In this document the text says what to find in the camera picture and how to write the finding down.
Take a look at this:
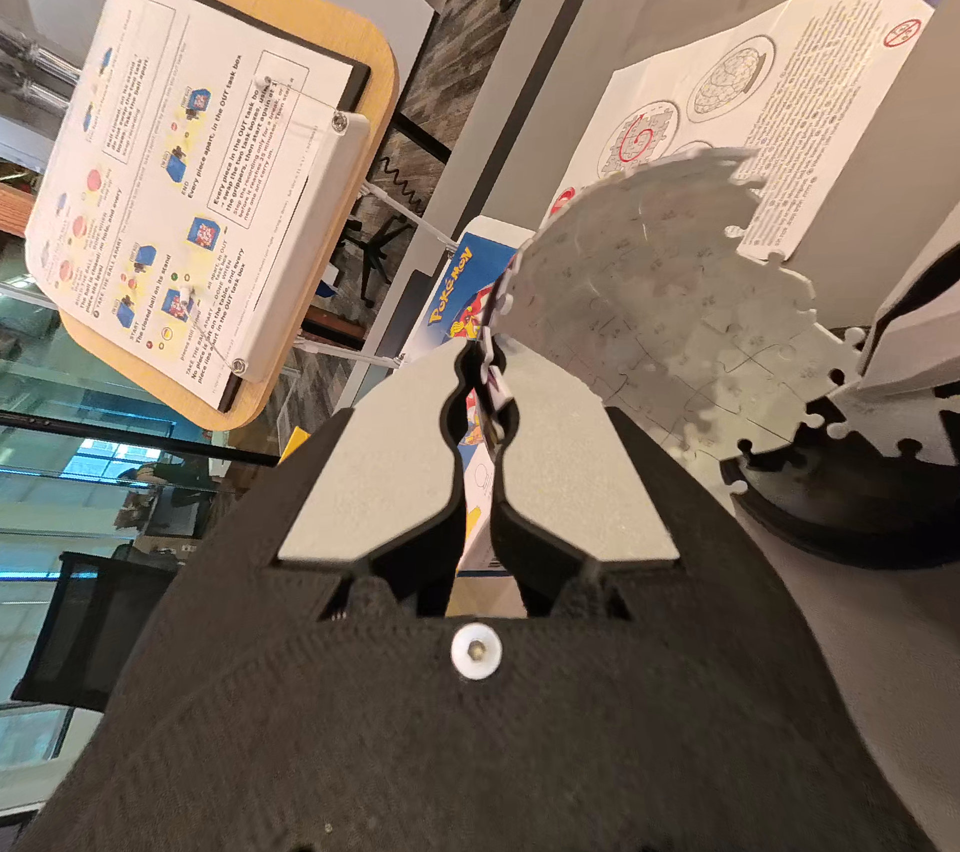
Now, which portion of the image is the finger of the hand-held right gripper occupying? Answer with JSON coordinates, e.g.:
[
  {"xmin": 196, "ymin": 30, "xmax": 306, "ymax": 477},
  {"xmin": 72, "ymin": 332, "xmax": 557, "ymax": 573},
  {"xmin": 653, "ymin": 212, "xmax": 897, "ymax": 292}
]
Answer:
[
  {"xmin": 828, "ymin": 378, "xmax": 960, "ymax": 469},
  {"xmin": 857, "ymin": 213, "xmax": 960, "ymax": 379}
]

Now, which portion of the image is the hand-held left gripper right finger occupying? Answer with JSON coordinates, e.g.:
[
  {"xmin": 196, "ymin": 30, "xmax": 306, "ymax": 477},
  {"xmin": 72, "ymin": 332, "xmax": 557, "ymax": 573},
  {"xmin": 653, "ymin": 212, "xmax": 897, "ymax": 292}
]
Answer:
[{"xmin": 491, "ymin": 341, "xmax": 682, "ymax": 568}]

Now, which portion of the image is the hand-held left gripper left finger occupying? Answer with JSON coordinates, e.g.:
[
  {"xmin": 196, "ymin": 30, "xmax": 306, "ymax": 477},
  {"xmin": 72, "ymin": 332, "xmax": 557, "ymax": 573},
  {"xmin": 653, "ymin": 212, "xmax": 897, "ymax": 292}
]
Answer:
[{"xmin": 276, "ymin": 338, "xmax": 481, "ymax": 564}]

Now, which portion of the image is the black ball stand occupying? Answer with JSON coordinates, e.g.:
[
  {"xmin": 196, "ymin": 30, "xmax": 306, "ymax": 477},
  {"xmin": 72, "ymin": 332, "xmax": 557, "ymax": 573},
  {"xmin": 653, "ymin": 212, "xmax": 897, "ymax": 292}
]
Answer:
[{"xmin": 720, "ymin": 402, "xmax": 960, "ymax": 572}]

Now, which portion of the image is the partly built puzzle ball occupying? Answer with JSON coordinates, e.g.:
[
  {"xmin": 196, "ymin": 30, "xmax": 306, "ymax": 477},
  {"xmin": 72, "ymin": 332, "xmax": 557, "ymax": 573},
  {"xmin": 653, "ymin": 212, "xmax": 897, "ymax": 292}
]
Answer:
[{"xmin": 487, "ymin": 146, "xmax": 867, "ymax": 493}]

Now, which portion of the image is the blue puzzle box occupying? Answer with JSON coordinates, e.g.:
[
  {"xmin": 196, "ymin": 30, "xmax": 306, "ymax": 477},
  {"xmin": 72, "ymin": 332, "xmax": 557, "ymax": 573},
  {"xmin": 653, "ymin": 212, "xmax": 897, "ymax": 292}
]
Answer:
[{"xmin": 401, "ymin": 231, "xmax": 537, "ymax": 576}]

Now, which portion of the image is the white folded puzzle leaflet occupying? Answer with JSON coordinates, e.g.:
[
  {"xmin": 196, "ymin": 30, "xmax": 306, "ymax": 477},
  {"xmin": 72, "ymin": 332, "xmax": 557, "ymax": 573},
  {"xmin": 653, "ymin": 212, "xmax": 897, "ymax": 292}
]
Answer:
[{"xmin": 558, "ymin": 0, "xmax": 939, "ymax": 264}]

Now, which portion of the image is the white sheet holder plate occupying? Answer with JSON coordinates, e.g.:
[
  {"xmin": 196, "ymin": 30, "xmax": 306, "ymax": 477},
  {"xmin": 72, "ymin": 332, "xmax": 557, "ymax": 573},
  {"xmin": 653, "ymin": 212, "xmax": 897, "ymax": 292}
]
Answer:
[{"xmin": 236, "ymin": 110, "xmax": 372, "ymax": 384}]

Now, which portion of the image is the black mesh office chair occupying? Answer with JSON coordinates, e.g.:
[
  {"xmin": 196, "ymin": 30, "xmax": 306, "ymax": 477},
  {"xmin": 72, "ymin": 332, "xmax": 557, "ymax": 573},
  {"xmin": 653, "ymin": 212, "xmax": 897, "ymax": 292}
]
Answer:
[{"xmin": 11, "ymin": 551, "xmax": 181, "ymax": 714}]

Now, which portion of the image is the printed task instruction sheet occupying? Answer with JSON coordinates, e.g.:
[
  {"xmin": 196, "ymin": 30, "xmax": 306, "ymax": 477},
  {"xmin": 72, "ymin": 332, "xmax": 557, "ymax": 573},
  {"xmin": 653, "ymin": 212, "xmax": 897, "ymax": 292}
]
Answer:
[{"xmin": 24, "ymin": 0, "xmax": 360, "ymax": 412}]

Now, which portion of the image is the wooden instruction board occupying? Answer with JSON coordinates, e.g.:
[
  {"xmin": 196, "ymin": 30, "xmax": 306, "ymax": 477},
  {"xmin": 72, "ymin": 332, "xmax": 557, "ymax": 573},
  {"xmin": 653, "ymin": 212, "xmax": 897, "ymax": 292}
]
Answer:
[{"xmin": 56, "ymin": 0, "xmax": 400, "ymax": 433}]

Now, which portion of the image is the black coiled cable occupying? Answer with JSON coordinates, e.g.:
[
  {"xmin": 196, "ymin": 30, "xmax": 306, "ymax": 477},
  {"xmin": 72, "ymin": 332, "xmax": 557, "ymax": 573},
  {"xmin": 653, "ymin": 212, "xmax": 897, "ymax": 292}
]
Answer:
[{"xmin": 375, "ymin": 155, "xmax": 421, "ymax": 212}]

